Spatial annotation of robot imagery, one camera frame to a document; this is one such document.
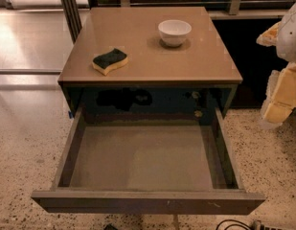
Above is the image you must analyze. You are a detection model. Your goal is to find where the grey top drawer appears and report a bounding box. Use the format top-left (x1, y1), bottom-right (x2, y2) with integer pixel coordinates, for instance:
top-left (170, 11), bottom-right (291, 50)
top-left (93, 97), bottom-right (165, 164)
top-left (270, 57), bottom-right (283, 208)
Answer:
top-left (32, 109), bottom-right (265, 215)

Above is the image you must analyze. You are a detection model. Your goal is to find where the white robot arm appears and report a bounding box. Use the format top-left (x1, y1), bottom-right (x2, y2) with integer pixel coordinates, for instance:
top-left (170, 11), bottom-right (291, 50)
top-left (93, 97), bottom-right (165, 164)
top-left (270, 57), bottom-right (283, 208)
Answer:
top-left (256, 2), bottom-right (296, 129)

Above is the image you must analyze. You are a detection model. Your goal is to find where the brown drawer cabinet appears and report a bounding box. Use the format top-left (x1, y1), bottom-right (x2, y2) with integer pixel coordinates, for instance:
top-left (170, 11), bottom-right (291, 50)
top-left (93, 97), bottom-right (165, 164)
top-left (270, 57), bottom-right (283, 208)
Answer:
top-left (58, 7), bottom-right (242, 125)

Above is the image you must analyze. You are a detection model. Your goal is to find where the white ceramic bowl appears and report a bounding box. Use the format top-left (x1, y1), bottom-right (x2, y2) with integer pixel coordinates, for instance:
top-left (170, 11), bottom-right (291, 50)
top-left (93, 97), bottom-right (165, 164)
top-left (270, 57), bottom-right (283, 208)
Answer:
top-left (158, 19), bottom-right (192, 47)

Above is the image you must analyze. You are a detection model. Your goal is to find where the yellow green scrub sponge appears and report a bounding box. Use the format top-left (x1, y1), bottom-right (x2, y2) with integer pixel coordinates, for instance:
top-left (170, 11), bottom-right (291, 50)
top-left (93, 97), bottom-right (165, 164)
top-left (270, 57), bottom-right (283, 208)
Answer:
top-left (92, 48), bottom-right (128, 76)

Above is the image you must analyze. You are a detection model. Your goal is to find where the dark vertical metal post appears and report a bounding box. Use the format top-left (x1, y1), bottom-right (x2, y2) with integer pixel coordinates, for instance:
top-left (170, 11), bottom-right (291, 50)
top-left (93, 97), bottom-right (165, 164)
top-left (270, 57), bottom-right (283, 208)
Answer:
top-left (60, 0), bottom-right (81, 42)

